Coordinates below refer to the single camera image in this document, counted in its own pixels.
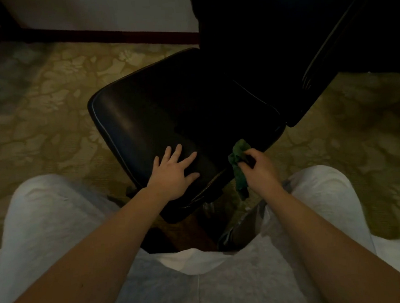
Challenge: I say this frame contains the dark wooden baseboard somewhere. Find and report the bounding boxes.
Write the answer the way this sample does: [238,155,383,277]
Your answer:
[20,16,200,57]

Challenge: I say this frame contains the person's left hand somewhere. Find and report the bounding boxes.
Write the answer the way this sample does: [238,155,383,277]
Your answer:
[144,143,203,204]

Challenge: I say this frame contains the black leather office chair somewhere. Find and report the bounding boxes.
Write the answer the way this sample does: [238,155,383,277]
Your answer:
[80,0,400,260]

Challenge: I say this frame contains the green cleaning cloth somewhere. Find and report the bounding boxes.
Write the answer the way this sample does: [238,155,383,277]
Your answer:
[227,138,257,202]

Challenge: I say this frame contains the person's right hand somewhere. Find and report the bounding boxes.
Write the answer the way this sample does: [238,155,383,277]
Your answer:
[237,146,284,199]

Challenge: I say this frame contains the grey trousers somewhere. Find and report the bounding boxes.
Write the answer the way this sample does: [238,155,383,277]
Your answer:
[0,151,380,303]

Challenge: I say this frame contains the white shirt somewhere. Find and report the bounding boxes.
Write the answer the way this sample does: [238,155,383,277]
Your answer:
[0,223,400,303]

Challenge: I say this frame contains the person's left forearm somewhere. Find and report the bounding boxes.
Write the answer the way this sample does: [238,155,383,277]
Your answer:
[0,187,179,303]

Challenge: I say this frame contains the person's right forearm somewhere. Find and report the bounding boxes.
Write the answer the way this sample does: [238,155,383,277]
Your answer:
[254,173,400,303]

